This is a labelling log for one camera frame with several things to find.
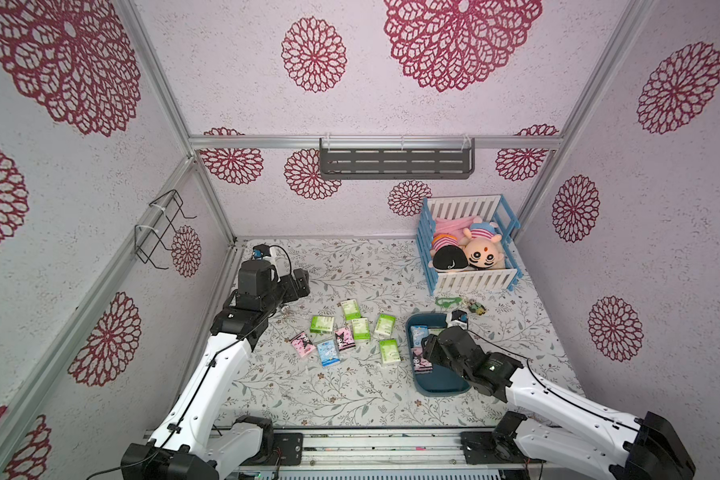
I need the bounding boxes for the pink kuromi tissue pack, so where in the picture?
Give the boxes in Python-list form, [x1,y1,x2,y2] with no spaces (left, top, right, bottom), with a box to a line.
[290,332,316,358]
[334,326,356,352]
[411,347,433,375]

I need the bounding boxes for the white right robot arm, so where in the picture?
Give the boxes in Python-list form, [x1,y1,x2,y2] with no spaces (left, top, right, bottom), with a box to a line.
[422,327,696,479]

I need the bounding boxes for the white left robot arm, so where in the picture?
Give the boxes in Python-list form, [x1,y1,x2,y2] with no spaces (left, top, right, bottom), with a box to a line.
[118,256,310,479]

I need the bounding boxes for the teal storage box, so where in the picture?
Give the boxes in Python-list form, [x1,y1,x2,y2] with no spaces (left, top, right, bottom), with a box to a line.
[405,312,471,397]

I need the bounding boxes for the blue Cinnamoroll tissue pack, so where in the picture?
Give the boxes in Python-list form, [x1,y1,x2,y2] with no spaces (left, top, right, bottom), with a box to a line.
[317,340,340,367]

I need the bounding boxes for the black-haired plush doll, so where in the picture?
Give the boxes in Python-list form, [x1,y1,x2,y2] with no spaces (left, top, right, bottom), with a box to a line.
[431,245,469,272]

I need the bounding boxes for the peach face plush doll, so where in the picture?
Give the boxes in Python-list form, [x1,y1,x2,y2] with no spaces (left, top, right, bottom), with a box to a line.
[462,222,505,270]

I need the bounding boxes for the blue white toy crib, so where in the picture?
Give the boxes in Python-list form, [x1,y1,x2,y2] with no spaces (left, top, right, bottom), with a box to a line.
[416,195,524,296]

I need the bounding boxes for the pink plush doll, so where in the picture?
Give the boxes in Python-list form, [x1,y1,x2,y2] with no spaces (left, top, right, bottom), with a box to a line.
[432,216,482,246]

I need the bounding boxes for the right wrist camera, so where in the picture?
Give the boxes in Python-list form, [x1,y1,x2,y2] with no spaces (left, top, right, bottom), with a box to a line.
[447,309,469,330]

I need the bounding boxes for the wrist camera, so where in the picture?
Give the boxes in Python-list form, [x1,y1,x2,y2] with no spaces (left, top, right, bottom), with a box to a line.
[252,244,272,259]
[447,309,469,330]

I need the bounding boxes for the sloth figure keychain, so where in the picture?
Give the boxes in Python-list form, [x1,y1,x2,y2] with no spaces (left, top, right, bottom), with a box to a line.
[468,300,486,316]

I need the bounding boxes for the green strap keychain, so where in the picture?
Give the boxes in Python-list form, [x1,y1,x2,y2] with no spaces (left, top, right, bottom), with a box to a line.
[435,297,463,309]

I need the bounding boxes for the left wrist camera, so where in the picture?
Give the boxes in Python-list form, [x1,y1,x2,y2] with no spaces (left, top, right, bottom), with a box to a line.
[252,244,272,259]

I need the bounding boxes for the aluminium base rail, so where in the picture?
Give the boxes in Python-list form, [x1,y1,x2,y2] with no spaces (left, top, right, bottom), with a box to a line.
[131,425,637,472]

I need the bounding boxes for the grey wall shelf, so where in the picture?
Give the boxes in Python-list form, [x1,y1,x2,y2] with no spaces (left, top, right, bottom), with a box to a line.
[318,137,475,180]

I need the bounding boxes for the black wire wall rack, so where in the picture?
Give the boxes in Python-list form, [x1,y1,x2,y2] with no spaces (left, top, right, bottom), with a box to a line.
[132,189,197,271]

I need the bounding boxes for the aluminium frame post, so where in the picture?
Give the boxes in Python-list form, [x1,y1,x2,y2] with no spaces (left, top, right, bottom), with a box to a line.
[514,0,659,241]

